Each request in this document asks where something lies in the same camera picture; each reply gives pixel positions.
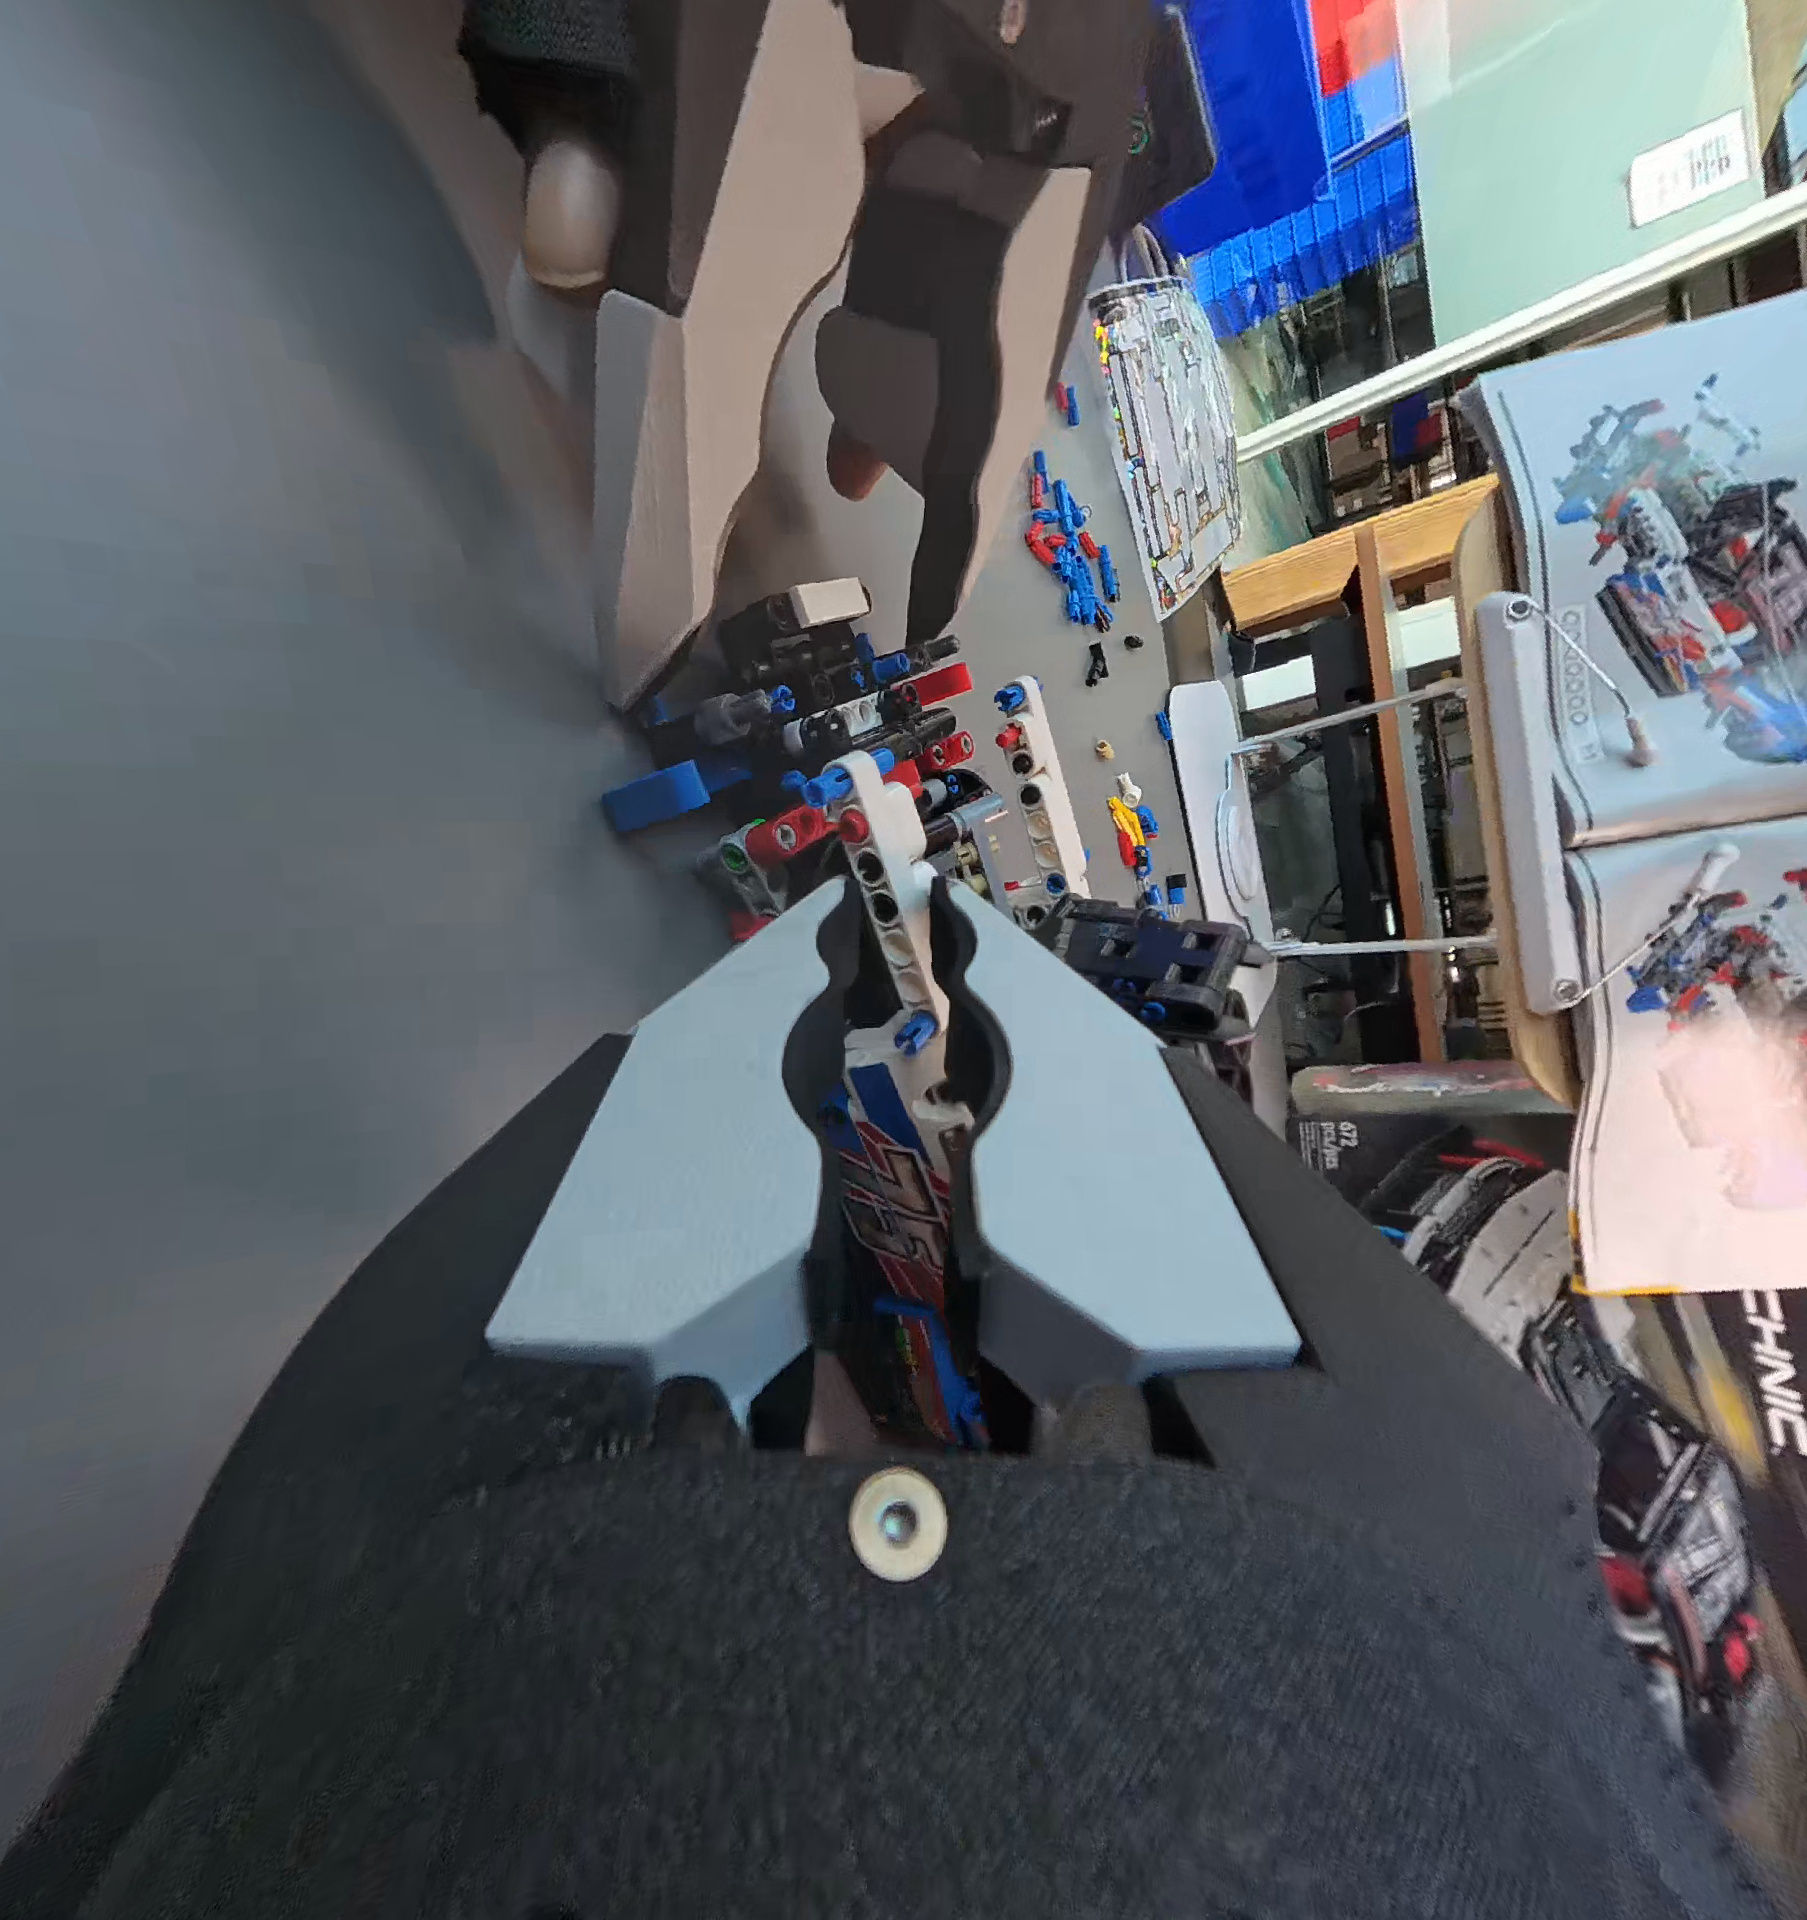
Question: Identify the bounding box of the red plastic crate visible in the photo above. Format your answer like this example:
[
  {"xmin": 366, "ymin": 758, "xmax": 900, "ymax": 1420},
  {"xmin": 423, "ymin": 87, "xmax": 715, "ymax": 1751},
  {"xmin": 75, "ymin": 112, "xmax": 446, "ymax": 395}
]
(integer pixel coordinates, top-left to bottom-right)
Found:
[{"xmin": 1312, "ymin": 0, "xmax": 1408, "ymax": 107}]

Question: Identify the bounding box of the cluster of mixed small bricks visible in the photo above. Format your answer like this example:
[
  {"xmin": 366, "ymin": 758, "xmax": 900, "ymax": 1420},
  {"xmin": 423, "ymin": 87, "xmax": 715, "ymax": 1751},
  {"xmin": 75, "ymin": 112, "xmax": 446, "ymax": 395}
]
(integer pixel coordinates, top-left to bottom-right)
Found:
[{"xmin": 1106, "ymin": 797, "xmax": 1193, "ymax": 918}]

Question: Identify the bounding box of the grey desk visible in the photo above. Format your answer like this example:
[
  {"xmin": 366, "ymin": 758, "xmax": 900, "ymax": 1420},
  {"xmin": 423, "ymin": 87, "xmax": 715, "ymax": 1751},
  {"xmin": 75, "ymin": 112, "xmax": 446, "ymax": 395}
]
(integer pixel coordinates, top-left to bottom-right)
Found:
[{"xmin": 0, "ymin": 0, "xmax": 1250, "ymax": 1801}]

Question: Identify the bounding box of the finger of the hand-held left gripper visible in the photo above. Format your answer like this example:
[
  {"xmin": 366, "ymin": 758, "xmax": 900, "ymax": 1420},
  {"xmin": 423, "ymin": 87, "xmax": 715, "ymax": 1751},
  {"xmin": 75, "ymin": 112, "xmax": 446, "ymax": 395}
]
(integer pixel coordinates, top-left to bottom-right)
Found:
[
  {"xmin": 812, "ymin": 133, "xmax": 1101, "ymax": 647},
  {"xmin": 596, "ymin": 0, "xmax": 930, "ymax": 713}
]

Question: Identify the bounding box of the brick-built toy race car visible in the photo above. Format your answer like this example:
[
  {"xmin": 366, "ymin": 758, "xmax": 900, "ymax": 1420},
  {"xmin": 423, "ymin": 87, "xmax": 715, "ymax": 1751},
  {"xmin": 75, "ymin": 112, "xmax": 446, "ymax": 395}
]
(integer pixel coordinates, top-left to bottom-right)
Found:
[{"xmin": 599, "ymin": 576, "xmax": 1280, "ymax": 1459}]

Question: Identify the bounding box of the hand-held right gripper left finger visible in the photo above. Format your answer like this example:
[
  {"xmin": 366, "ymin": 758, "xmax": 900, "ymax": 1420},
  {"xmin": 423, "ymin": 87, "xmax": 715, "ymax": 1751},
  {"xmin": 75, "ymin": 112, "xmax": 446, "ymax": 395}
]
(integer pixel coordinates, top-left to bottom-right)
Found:
[{"xmin": 487, "ymin": 873, "xmax": 866, "ymax": 1433}]

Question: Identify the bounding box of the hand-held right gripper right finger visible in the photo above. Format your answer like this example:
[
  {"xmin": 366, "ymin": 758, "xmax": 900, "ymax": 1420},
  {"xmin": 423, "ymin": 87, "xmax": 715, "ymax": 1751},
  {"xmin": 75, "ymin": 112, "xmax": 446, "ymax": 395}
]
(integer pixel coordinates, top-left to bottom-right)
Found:
[{"xmin": 930, "ymin": 882, "xmax": 1308, "ymax": 1433}]

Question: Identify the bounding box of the open instruction booklet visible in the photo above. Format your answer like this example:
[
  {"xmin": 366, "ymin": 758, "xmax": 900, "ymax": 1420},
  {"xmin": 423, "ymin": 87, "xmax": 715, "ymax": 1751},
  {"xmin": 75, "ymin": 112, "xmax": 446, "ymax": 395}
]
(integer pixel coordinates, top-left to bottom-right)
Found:
[{"xmin": 1473, "ymin": 275, "xmax": 1807, "ymax": 1294}]

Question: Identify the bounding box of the shiny printed booklet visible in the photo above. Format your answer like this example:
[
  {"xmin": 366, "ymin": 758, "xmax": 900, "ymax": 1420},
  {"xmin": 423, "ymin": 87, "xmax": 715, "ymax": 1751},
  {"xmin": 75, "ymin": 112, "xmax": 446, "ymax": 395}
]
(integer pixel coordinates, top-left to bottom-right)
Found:
[{"xmin": 1089, "ymin": 275, "xmax": 1248, "ymax": 621}]

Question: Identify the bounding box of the person's left hand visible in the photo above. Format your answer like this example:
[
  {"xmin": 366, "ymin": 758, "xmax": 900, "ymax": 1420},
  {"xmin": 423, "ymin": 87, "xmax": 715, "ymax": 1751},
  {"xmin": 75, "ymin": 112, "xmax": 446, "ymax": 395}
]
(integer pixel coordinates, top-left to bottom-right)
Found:
[{"xmin": 522, "ymin": 124, "xmax": 625, "ymax": 291}]

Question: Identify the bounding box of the pile of blue red pins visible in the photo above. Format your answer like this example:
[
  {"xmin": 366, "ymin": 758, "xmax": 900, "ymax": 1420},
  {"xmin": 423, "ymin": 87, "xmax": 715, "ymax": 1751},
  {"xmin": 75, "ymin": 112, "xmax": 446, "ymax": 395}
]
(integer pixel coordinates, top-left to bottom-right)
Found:
[{"xmin": 1022, "ymin": 440, "xmax": 1122, "ymax": 630}]

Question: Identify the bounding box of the toy car set box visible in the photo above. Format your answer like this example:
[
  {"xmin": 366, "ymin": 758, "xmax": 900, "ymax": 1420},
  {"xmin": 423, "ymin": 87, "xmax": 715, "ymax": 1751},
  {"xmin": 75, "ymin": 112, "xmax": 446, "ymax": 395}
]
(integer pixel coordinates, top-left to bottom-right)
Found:
[{"xmin": 1285, "ymin": 1056, "xmax": 1807, "ymax": 1920}]

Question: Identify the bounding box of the stack of blue crates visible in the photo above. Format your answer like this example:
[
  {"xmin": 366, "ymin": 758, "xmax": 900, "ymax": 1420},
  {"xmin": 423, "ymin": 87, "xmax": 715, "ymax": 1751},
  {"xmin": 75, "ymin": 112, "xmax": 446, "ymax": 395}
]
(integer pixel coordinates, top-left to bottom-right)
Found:
[{"xmin": 1145, "ymin": 0, "xmax": 1429, "ymax": 337}]

